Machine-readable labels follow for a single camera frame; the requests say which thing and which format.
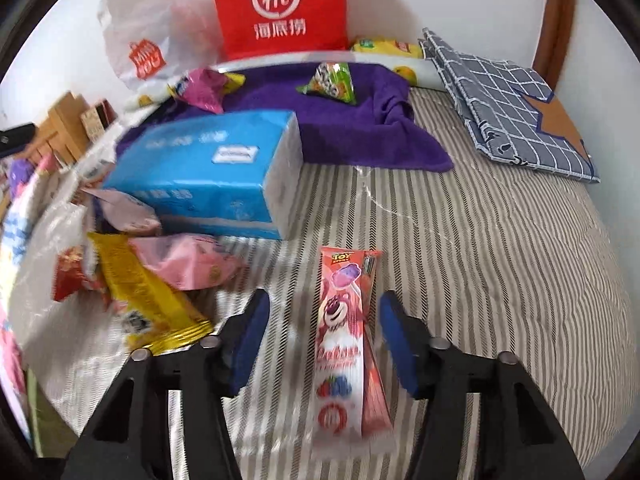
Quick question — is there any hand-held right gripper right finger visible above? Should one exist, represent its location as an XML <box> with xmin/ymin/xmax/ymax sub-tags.
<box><xmin>377</xmin><ymin>290</ymin><xmax>586</xmax><ymax>480</ymax></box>

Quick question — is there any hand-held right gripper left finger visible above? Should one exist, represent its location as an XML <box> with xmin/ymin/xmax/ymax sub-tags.
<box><xmin>60</xmin><ymin>287</ymin><xmax>273</xmax><ymax>480</ymax></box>

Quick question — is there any long pink lollipop packet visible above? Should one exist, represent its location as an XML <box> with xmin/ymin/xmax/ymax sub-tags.
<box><xmin>312</xmin><ymin>246</ymin><xmax>393</xmax><ymax>453</ymax></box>

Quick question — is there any pale pink snack packet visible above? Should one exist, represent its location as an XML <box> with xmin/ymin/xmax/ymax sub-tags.
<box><xmin>127</xmin><ymin>234</ymin><xmax>248</xmax><ymax>291</ymax></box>

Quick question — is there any white pink snack packet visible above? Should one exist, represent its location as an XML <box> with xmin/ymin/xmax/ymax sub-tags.
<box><xmin>82</xmin><ymin>187</ymin><xmax>163</xmax><ymax>236</ymax></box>

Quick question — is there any red snack packet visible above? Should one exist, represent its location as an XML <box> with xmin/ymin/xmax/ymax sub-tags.
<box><xmin>52</xmin><ymin>245</ymin><xmax>108</xmax><ymax>303</ymax></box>

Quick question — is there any magenta snack packet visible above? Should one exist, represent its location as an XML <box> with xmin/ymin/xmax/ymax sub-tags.
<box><xmin>172</xmin><ymin>67</ymin><xmax>231</xmax><ymax>113</ymax></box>

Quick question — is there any blue tissue pack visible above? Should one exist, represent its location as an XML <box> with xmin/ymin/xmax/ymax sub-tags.
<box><xmin>100</xmin><ymin>109</ymin><xmax>305</xmax><ymax>241</ymax></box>

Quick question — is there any purple cloth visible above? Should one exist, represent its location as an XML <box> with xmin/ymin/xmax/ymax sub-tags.
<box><xmin>116</xmin><ymin>62</ymin><xmax>456</xmax><ymax>173</ymax></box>

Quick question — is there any colourful printed bag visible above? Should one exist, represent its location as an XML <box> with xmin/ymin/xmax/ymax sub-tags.
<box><xmin>0</xmin><ymin>157</ymin><xmax>56</xmax><ymax>451</ymax></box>

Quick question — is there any green triangular snack packet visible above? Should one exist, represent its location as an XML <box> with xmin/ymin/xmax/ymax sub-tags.
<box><xmin>296</xmin><ymin>61</ymin><xmax>358</xmax><ymax>106</ymax></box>

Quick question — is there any rolled printed white mat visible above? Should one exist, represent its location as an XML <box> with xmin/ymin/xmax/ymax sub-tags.
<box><xmin>122</xmin><ymin>50</ymin><xmax>443</xmax><ymax>113</ymax></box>

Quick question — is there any small patterned box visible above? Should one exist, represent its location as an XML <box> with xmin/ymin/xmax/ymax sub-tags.
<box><xmin>80</xmin><ymin>101</ymin><xmax>118</xmax><ymax>141</ymax></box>

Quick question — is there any grey checked cloth with star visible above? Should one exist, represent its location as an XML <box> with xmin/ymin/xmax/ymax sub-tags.
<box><xmin>417</xmin><ymin>27</ymin><xmax>601</xmax><ymax>184</ymax></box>

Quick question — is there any brown cardboard box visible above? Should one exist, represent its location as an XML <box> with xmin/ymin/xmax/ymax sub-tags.
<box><xmin>32</xmin><ymin>91</ymin><xmax>93</xmax><ymax>166</ymax></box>

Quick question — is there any yellow chip bag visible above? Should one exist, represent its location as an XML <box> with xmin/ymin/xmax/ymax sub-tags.
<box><xmin>350</xmin><ymin>35</ymin><xmax>426</xmax><ymax>61</ymax></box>

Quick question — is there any black object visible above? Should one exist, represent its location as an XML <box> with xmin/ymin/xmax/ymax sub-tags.
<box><xmin>0</xmin><ymin>125</ymin><xmax>38</xmax><ymax>157</ymax></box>

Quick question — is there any red paper bag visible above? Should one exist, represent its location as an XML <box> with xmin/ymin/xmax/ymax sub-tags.
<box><xmin>207</xmin><ymin>0</ymin><xmax>351</xmax><ymax>61</ymax></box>

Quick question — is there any white plastic bag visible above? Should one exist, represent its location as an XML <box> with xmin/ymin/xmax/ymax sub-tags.
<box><xmin>97</xmin><ymin>0</ymin><xmax>226</xmax><ymax>93</ymax></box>

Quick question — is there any brown wooden bed frame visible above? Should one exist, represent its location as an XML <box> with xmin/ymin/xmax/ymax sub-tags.
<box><xmin>532</xmin><ymin>0</ymin><xmax>578</xmax><ymax>91</ymax></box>

